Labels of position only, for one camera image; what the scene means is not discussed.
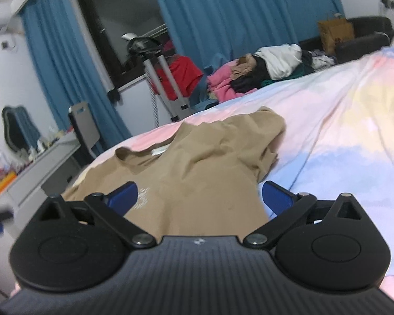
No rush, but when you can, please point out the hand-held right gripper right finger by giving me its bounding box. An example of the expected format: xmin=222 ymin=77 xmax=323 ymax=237
xmin=242 ymin=180 xmax=364 ymax=249

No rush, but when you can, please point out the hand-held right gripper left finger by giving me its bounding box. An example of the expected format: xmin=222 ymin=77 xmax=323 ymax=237
xmin=39 ymin=181 xmax=157 ymax=249

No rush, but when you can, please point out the tan t-shirt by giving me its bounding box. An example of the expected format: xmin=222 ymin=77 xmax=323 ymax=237
xmin=62 ymin=106 xmax=286 ymax=241

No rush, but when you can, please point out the pile of mixed clothes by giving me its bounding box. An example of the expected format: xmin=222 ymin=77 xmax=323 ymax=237
xmin=206 ymin=43 xmax=336 ymax=103

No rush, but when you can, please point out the grey chair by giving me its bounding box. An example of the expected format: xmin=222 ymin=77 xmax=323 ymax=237
xmin=68 ymin=102 xmax=101 ymax=165

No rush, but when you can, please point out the pastel tie-dye bed sheet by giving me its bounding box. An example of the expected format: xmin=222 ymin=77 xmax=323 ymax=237
xmin=7 ymin=43 xmax=394 ymax=302

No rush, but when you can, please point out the grey dresser desk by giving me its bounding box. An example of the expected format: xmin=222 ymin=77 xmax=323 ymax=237
xmin=0 ymin=133 xmax=86 ymax=217

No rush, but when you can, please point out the white cabinet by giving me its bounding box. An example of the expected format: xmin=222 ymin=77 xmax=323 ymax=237
xmin=113 ymin=74 xmax=178 ymax=138

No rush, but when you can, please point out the clutter of small desk items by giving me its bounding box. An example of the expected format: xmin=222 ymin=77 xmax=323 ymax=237
xmin=0 ymin=128 xmax=73 ymax=201

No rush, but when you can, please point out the garment steamer stand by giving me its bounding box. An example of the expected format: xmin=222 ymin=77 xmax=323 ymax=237
xmin=121 ymin=33 xmax=191 ymax=128

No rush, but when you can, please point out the red garment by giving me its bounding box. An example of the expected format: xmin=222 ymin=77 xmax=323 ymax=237
xmin=150 ymin=56 xmax=204 ymax=101

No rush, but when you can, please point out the blue curtain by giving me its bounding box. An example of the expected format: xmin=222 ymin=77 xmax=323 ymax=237
xmin=147 ymin=0 xmax=345 ymax=73
xmin=21 ymin=0 xmax=132 ymax=146

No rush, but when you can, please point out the dark window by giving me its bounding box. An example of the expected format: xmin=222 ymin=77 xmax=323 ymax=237
xmin=63 ymin=0 xmax=169 ymax=93

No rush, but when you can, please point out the brown paper bag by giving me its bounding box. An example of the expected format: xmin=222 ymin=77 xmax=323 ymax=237
xmin=318 ymin=13 xmax=354 ymax=55

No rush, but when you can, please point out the black sofa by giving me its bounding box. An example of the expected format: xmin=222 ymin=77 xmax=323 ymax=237
xmin=298 ymin=16 xmax=394 ymax=64

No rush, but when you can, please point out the wavy frame mirror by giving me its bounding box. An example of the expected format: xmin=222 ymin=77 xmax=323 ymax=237
xmin=1 ymin=105 xmax=41 ymax=153

